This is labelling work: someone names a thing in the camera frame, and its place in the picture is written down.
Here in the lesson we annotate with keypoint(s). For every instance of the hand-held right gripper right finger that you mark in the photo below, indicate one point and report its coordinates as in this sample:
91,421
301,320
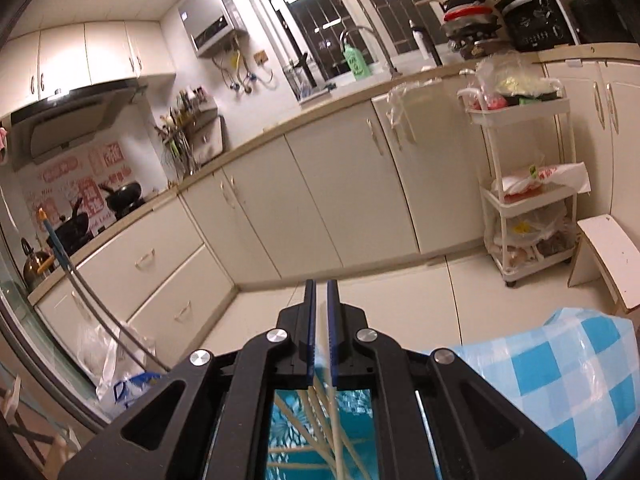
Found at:
332,320

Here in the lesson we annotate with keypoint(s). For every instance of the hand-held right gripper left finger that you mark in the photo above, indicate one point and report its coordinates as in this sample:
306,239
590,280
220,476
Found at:
310,320

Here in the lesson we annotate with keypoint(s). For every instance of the bundle of wooden chopsticks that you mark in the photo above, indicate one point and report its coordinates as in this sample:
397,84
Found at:
315,405

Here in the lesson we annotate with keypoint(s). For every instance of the wooden chopstick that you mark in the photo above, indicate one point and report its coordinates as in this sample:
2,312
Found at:
336,425

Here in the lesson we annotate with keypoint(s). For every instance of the cream kitchen base cabinet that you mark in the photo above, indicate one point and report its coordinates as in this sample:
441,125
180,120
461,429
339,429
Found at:
590,135
150,280
325,185

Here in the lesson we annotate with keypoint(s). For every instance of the blue white plastic bag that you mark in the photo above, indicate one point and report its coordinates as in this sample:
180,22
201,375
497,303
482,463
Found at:
135,390

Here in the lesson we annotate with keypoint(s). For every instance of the white trolley cart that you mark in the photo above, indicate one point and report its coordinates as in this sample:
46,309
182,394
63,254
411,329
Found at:
487,200

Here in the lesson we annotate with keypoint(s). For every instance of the clear bags of groceries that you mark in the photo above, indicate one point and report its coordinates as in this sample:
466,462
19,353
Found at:
535,237

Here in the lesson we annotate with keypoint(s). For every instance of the black frying pan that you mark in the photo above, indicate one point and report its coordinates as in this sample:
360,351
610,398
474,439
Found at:
125,197

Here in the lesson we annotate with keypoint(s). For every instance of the blue checked tablecloth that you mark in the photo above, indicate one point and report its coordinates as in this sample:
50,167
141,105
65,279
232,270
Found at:
550,375

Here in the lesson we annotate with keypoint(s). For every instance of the metal kitchen utensil rack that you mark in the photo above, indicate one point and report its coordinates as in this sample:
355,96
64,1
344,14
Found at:
187,130

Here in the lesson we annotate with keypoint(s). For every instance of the clear plastic bag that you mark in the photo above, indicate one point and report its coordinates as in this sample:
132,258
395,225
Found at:
405,105

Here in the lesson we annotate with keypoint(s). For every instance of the clear sink side container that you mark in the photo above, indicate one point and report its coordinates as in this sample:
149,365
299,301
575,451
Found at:
307,80

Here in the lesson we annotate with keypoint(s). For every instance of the black wok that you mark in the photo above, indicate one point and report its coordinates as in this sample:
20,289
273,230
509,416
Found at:
72,232

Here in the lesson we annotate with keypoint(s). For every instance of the white red printed bag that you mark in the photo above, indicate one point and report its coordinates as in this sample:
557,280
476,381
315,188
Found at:
545,177

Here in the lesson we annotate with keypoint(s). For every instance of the green bottle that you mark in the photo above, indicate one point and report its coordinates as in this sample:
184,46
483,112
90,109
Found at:
357,62

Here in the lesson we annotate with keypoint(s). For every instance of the blue grip metal pole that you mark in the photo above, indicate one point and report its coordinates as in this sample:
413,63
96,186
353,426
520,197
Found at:
57,245

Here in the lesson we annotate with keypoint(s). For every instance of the metal kettle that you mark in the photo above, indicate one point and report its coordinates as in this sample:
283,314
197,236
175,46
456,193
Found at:
35,265

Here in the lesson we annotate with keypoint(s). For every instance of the white wooden stool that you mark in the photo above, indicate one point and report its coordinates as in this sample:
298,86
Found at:
610,255

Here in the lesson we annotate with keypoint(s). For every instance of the metal sink faucet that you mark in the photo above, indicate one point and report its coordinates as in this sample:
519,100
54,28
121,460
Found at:
372,35

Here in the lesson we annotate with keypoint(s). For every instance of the black white dispenser bottle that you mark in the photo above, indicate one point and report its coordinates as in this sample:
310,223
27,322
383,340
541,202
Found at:
425,45

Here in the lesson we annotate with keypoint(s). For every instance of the clear bag of food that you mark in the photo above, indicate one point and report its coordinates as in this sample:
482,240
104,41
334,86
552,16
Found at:
515,82

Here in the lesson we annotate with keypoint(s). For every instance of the kitchen window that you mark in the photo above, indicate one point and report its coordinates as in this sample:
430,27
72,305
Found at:
320,20

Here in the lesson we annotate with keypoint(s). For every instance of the wooden folding rack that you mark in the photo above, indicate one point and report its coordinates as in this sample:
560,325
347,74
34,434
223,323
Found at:
12,405

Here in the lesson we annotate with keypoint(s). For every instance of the range hood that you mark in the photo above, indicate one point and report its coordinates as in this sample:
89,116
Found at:
70,120

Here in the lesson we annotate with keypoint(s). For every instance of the grey water heater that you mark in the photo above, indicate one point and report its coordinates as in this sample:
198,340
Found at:
210,15

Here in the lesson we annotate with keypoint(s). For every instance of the stack of pots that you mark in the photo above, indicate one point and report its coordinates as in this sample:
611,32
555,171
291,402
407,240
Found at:
470,15

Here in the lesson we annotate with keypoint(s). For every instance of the black kitchen appliance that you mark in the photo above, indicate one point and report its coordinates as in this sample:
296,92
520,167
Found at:
537,15

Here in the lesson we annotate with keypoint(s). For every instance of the black pot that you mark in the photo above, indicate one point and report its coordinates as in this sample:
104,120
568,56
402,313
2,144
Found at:
590,15

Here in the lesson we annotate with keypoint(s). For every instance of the red white wall sticker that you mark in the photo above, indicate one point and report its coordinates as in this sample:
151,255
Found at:
70,185

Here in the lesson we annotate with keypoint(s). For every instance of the metal sliding door frame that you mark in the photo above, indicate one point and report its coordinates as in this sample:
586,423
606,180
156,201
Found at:
30,340

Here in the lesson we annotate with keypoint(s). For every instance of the cream wall cabinets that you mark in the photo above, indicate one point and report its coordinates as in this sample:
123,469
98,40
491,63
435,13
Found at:
75,55

